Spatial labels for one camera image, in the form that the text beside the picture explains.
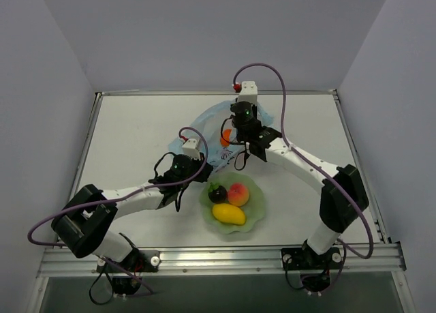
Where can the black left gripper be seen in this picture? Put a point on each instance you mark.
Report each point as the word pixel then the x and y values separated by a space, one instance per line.
pixel 203 168

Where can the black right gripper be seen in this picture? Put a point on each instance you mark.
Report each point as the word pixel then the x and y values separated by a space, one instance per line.
pixel 239 108

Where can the blue printed plastic bag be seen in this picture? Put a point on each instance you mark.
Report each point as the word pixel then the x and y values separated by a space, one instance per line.
pixel 209 125

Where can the red green fake fruit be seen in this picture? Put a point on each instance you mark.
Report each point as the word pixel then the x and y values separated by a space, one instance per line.
pixel 217 193

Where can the orange fake fruit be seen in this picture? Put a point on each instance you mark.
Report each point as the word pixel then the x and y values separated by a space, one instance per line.
pixel 238 194

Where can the yellow fake fruit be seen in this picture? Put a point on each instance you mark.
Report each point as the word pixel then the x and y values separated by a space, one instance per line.
pixel 229 214

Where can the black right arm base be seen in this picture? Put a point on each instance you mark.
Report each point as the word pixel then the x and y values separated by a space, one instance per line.
pixel 304 269

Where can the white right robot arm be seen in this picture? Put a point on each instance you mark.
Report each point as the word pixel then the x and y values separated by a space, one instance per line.
pixel 342 195

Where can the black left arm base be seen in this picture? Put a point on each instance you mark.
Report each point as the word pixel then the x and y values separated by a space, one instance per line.
pixel 125 278

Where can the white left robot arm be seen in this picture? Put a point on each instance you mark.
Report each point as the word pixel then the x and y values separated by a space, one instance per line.
pixel 84 229

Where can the green scalloped glass bowl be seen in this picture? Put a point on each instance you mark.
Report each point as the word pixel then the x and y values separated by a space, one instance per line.
pixel 254 209

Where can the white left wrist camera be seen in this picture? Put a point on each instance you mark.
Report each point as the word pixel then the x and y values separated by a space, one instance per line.
pixel 191 147

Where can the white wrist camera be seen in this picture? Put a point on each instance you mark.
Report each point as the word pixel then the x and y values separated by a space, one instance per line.
pixel 191 147
pixel 248 92

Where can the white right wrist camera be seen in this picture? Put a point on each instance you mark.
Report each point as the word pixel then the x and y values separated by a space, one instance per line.
pixel 248 92

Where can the aluminium table frame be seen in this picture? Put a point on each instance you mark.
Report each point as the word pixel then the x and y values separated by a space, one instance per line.
pixel 127 130

